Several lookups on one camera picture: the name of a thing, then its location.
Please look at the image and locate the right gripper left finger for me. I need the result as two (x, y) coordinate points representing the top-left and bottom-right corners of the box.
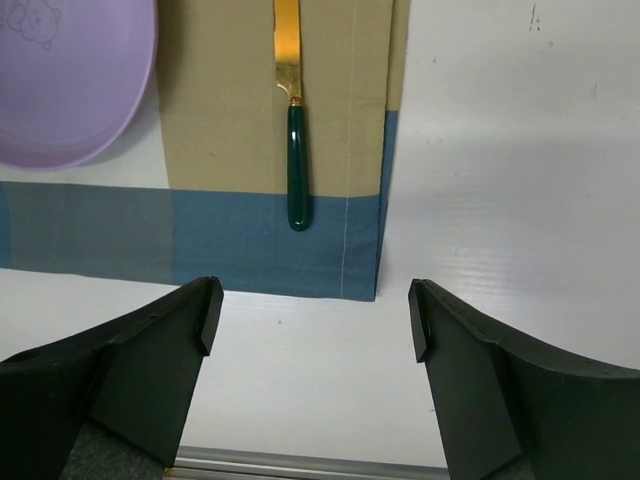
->
(1, 277), (223, 479)

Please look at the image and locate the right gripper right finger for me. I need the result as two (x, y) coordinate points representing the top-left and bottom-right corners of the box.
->
(408, 279), (639, 479)

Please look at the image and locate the blue tan checked placemat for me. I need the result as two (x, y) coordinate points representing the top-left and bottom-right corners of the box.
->
(1, 1), (409, 301)

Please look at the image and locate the purple plate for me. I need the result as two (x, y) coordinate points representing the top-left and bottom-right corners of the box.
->
(1, 1), (158, 171)

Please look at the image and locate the gold knife green handle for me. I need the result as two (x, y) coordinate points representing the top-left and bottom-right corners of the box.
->
(273, 0), (312, 232)

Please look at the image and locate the aluminium front rail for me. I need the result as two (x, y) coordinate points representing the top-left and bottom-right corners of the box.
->
(164, 447), (449, 479)

